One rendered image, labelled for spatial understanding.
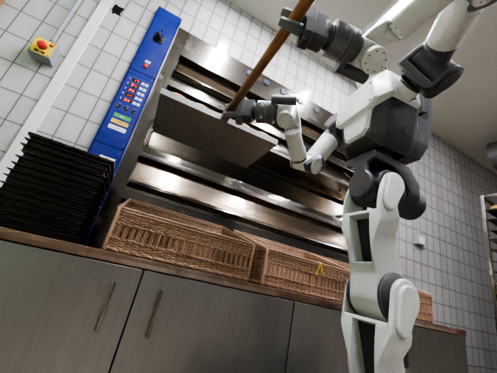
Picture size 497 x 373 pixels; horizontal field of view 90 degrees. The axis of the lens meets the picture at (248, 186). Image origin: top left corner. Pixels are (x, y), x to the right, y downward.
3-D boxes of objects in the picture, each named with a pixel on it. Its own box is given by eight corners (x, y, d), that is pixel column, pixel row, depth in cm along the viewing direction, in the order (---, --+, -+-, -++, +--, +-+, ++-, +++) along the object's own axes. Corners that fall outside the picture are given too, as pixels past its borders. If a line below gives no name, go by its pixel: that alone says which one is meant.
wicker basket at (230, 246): (106, 250, 123) (128, 197, 133) (213, 274, 143) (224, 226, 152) (97, 249, 81) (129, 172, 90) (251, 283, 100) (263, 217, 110)
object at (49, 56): (30, 58, 130) (40, 44, 133) (52, 67, 133) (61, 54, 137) (25, 48, 123) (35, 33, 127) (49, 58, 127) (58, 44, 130)
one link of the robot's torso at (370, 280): (373, 315, 87) (367, 188, 101) (425, 328, 71) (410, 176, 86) (339, 314, 81) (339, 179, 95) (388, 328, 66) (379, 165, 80)
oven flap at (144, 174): (127, 185, 135) (139, 159, 148) (365, 260, 197) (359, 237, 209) (128, 181, 132) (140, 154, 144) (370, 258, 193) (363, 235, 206)
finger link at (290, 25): (282, 13, 61) (305, 24, 62) (276, 25, 64) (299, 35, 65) (281, 18, 60) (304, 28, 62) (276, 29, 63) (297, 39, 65)
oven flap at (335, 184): (159, 101, 139) (153, 123, 155) (382, 200, 201) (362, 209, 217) (160, 98, 140) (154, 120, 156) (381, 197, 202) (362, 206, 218)
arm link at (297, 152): (279, 139, 105) (290, 175, 116) (298, 143, 98) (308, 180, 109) (295, 126, 110) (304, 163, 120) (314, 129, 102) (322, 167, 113)
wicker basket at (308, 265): (220, 275, 144) (231, 229, 154) (299, 293, 163) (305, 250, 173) (259, 284, 102) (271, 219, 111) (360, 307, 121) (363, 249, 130)
